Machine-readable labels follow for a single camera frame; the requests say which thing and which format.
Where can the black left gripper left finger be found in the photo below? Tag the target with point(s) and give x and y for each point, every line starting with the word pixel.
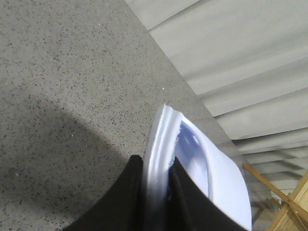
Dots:
pixel 118 209

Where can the wooden folding rack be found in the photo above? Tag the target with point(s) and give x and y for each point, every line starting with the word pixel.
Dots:
pixel 293 214

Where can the light blue slipper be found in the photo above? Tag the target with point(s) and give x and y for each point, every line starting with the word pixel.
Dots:
pixel 215 174

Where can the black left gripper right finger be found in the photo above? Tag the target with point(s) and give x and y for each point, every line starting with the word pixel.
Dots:
pixel 188 209

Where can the beige pleated curtain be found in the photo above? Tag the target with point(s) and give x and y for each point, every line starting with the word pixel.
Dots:
pixel 247 61

